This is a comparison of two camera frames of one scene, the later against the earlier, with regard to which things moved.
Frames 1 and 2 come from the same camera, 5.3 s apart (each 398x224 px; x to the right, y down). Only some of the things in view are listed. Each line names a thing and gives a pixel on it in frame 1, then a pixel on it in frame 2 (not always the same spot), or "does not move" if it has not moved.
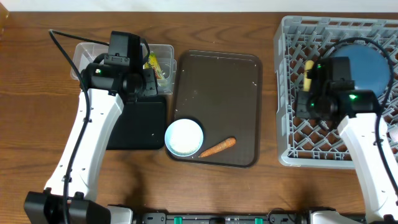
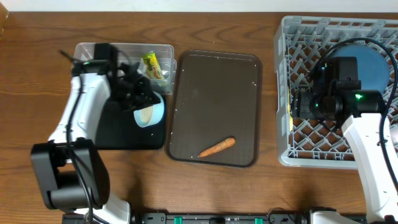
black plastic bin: [141, 125] does not move
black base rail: [270, 218] does not move
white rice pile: [185, 137] to [146, 114]
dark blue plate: [368, 67] does not move
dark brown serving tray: [222, 92] does not move
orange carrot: [227, 143] does not move
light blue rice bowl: [184, 137] to [150, 115]
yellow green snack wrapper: [152, 63] does not move
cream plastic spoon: [309, 65] to [290, 119]
